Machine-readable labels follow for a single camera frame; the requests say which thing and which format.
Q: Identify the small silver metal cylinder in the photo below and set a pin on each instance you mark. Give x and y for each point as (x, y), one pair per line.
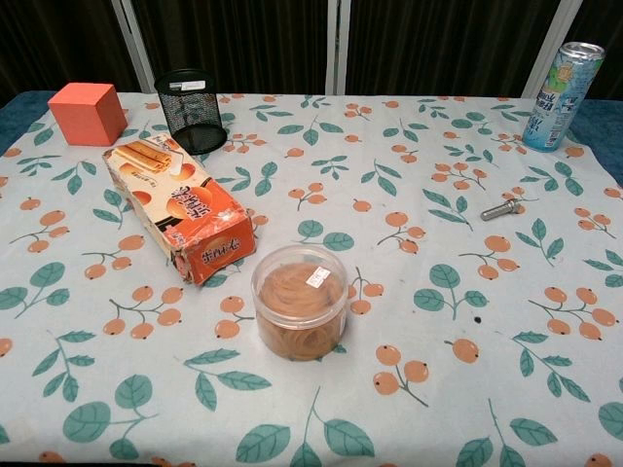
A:
(497, 207)

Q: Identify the floral fruit print tablecloth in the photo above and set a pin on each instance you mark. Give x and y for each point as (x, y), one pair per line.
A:
(311, 301)

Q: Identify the clear jar of rubber bands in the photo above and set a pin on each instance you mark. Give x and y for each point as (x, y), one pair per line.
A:
(299, 304)

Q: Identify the orange egg roll snack box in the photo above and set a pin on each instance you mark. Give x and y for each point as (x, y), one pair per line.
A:
(180, 204)

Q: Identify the black mesh pen holder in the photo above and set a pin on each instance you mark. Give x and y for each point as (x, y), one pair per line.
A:
(191, 109)

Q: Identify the orange cube block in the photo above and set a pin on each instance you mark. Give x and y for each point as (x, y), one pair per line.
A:
(83, 114)

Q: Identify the light blue drink can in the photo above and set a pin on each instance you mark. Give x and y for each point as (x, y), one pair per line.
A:
(560, 102)

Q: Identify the white folding screen frame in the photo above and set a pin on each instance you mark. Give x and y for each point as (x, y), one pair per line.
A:
(335, 46)

